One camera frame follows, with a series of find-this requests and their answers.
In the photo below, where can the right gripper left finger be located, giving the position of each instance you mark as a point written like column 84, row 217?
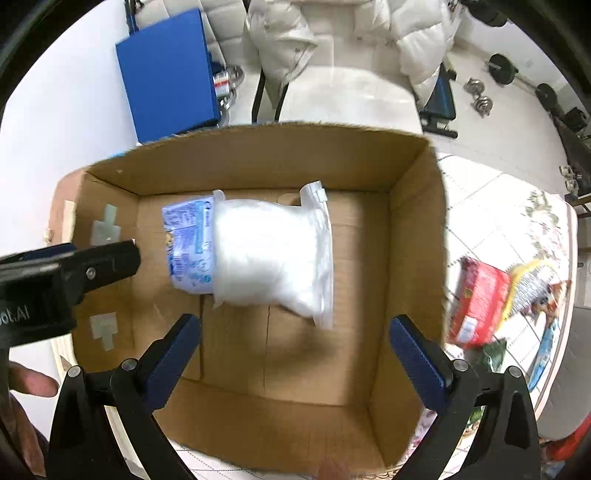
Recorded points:
column 82, row 443

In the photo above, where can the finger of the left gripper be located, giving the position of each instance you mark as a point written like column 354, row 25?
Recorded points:
column 64, row 273

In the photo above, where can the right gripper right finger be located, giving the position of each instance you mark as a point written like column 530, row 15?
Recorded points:
column 506, row 443

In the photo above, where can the red snack bag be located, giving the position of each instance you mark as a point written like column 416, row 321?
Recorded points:
column 481, row 298

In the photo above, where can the person's left hand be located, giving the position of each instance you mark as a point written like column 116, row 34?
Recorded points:
column 26, row 436

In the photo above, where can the green snack bag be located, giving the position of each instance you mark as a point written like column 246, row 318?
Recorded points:
column 490, row 356

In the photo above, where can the long blue snack pack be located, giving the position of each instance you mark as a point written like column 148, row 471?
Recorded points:
column 540, row 369

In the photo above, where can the yellow zebra snack bag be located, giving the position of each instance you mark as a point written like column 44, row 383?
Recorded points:
column 536, row 288

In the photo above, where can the brown cardboard box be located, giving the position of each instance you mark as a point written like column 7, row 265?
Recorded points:
column 267, row 389

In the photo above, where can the white cotton pads bag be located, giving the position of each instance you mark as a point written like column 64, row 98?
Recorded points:
column 248, row 252

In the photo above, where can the blue flat board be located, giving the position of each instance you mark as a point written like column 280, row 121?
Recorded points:
column 167, row 76

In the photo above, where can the red white can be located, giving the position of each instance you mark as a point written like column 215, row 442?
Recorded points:
column 226, row 83

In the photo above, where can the black weight bench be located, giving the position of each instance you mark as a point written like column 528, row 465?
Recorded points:
column 440, row 110

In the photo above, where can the chrome dumbbell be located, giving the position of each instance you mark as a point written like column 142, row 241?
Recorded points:
column 481, row 103

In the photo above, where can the white padded chair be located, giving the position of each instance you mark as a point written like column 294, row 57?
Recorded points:
column 347, row 96

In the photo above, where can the white puffer jacket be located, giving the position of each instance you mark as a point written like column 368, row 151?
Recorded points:
column 404, row 41

